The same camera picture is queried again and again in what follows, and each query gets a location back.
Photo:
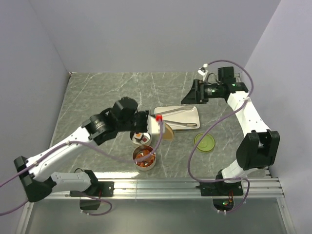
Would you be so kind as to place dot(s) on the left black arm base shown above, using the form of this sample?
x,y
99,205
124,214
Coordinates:
x,y
101,189

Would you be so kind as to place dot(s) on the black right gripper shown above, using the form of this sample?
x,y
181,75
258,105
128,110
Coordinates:
x,y
197,95

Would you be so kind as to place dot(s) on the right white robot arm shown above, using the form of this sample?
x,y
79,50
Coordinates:
x,y
259,146

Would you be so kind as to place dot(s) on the sushi roll orange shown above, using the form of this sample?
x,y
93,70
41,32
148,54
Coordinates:
x,y
138,136

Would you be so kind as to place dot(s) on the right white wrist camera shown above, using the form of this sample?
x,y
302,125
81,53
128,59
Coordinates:
x,y
204,72

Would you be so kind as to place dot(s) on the steel bowl near rail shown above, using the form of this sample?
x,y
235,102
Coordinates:
x,y
149,163

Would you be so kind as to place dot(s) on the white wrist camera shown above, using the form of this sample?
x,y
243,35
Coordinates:
x,y
204,72
154,127

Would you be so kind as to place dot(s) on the sushi roll red centre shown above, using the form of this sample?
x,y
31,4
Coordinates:
x,y
145,139

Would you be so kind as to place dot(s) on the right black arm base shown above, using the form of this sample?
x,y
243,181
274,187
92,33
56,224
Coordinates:
x,y
220,189

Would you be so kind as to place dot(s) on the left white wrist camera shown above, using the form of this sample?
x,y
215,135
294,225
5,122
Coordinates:
x,y
154,127

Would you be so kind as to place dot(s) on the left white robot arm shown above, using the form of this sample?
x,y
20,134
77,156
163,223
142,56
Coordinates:
x,y
38,174

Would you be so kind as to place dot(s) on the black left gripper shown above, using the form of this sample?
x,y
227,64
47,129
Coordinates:
x,y
145,114

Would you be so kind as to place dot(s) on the white rectangular plate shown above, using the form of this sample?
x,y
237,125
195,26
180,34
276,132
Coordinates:
x,y
187,117

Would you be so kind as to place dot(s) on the metal food tongs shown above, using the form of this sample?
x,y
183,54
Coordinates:
x,y
180,123

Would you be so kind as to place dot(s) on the green round lid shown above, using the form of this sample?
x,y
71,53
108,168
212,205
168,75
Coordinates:
x,y
207,144

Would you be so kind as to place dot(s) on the large orange fish piece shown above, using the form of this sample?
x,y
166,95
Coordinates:
x,y
140,161

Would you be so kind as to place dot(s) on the steel bowl far from rail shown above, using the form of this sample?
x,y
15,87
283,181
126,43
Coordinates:
x,y
138,143

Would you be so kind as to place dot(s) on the orange chicken wing piece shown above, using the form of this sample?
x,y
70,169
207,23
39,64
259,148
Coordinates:
x,y
147,155

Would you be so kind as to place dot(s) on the aluminium front rail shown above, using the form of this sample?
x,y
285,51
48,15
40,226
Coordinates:
x,y
186,188

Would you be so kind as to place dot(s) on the beige round lid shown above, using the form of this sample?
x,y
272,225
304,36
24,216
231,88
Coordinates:
x,y
168,134

